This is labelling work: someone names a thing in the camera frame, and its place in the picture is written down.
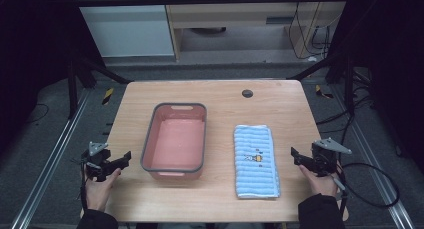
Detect light wooden desk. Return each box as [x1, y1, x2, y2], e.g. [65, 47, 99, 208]
[161, 0, 350, 61]

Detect pink basin with grey rim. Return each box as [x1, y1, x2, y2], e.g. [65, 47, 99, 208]
[139, 102, 208, 181]

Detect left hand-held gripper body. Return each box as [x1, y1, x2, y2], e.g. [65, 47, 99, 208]
[80, 141, 113, 183]

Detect person's left hand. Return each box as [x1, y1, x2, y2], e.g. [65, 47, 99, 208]
[82, 166, 122, 213]

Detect black horizontal frame bar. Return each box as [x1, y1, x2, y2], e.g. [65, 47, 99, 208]
[71, 0, 352, 8]

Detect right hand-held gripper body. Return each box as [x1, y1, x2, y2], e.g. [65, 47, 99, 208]
[310, 137, 353, 178]

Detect person's right hand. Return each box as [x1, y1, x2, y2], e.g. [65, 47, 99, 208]
[298, 163, 340, 199]

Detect hanging black cables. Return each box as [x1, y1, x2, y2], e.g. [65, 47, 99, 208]
[287, 1, 332, 62]

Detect black floor cables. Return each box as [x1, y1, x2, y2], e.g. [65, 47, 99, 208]
[314, 68, 378, 147]

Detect blue striped towel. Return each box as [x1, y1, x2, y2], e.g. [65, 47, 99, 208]
[232, 123, 282, 200]

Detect white cabinet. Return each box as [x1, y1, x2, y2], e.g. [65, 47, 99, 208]
[70, 0, 176, 59]

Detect yellow black tape strip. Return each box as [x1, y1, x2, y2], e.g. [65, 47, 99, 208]
[314, 84, 335, 100]
[101, 87, 115, 106]

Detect black metal stand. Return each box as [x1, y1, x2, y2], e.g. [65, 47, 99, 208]
[285, 52, 356, 117]
[65, 53, 133, 121]

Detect aluminium floor rail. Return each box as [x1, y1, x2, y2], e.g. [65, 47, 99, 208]
[10, 88, 92, 229]
[329, 83, 416, 229]

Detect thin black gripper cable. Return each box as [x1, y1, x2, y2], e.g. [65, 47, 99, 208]
[70, 157, 89, 211]

